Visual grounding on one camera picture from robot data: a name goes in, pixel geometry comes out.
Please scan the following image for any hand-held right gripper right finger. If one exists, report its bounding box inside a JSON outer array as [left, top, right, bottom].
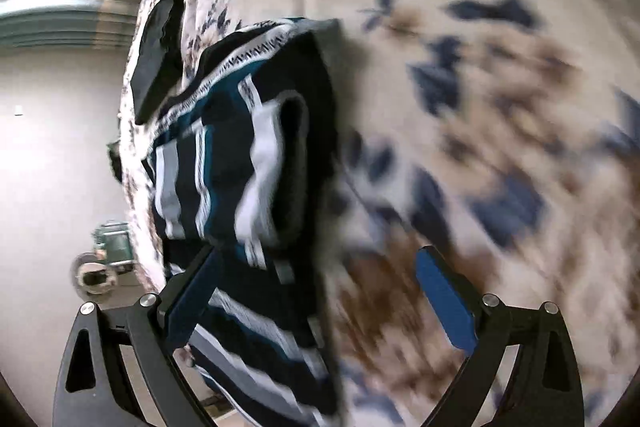
[[415, 246, 586, 427]]

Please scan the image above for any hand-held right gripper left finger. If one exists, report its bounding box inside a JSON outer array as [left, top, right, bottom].
[[52, 244, 226, 427]]

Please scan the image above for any striped dark garment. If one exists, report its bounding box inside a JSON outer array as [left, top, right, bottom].
[[141, 18, 351, 427]]

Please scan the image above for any green storage box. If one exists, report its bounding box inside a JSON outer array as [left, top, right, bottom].
[[92, 220, 136, 269]]

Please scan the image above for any round white object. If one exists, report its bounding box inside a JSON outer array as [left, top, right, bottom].
[[70, 251, 119, 296]]

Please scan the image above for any floral bed sheet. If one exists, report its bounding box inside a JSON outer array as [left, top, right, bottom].
[[117, 0, 640, 427]]

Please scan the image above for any dark cloth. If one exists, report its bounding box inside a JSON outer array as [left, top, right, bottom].
[[131, 0, 186, 125]]

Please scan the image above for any grey-blue curtain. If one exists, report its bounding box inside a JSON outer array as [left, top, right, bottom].
[[0, 0, 138, 51]]

